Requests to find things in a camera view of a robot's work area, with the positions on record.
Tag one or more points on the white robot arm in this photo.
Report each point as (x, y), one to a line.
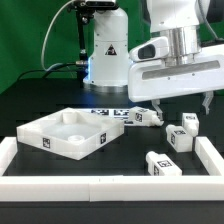
(172, 63)

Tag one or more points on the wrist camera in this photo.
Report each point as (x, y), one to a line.
(155, 48)

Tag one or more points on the white U-shaped fence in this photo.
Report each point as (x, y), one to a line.
(103, 188)

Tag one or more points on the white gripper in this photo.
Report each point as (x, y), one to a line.
(152, 80)

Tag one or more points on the white square tabletop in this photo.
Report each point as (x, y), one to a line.
(70, 132)

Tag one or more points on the AprilTag marker sheet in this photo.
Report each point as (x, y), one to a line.
(122, 114)

